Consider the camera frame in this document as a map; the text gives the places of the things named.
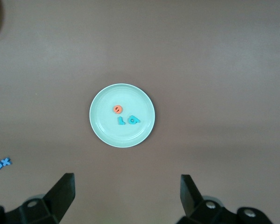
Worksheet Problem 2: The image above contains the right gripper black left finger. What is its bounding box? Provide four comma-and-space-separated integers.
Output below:
0, 173, 76, 224

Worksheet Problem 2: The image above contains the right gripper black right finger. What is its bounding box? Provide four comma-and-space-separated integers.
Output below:
178, 174, 270, 224

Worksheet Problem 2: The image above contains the light green plate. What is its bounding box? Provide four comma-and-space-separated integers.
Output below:
89, 83, 156, 148

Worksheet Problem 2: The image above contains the brown table cover sheet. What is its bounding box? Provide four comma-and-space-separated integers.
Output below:
0, 0, 280, 224

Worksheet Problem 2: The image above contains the orange letter e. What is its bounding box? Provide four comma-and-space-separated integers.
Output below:
112, 104, 124, 115

